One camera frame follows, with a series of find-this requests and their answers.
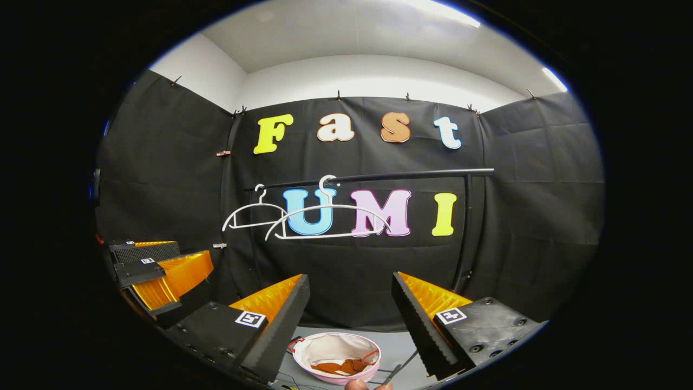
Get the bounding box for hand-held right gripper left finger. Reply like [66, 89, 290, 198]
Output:
[162, 274, 312, 384]

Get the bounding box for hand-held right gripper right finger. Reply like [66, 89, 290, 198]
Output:
[391, 271, 547, 381]

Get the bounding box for pink and white laundry hamper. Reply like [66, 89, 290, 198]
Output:
[287, 331, 382, 386]

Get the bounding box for orange corduroy shirt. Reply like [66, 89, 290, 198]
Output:
[311, 359, 369, 376]

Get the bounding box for white plastic hanger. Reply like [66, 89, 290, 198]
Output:
[264, 174, 391, 242]
[222, 184, 290, 232]

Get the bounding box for black metal clothes rack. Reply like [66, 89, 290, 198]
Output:
[244, 168, 495, 296]

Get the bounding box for black backdrop cloth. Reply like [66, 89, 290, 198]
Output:
[95, 69, 606, 332]

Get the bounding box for long ceiling light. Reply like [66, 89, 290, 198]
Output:
[401, 0, 481, 29]
[541, 67, 569, 93]

